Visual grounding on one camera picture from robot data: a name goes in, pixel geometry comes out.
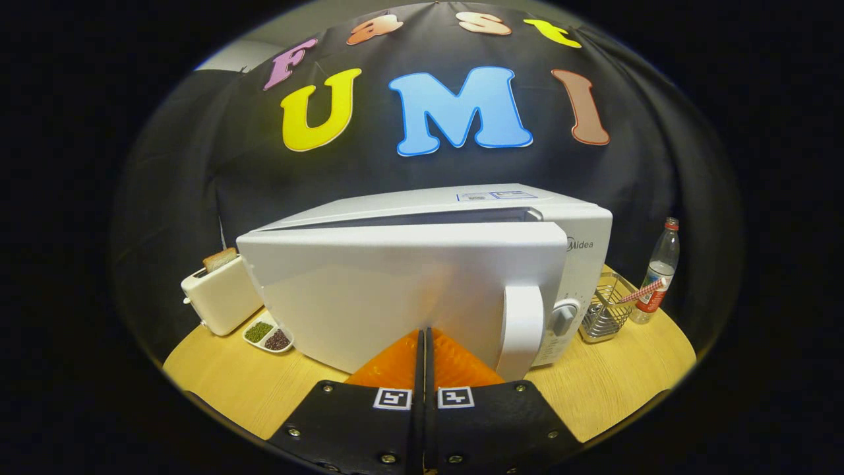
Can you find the white divided tray of beans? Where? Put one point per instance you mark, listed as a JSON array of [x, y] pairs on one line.
[[267, 335]]

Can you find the cream toaster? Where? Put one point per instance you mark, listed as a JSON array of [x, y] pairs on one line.
[[221, 300]]

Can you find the white microwave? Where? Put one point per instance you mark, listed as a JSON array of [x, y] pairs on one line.
[[369, 290]]

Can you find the red white striped straw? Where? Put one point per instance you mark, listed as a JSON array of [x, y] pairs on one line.
[[643, 291]]

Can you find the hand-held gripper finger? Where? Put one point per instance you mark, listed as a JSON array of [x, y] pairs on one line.
[[418, 396], [430, 396]]

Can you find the toasted bread slice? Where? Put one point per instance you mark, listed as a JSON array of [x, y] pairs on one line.
[[219, 260]]

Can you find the clear water bottle red label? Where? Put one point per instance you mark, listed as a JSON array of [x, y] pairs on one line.
[[661, 264]]

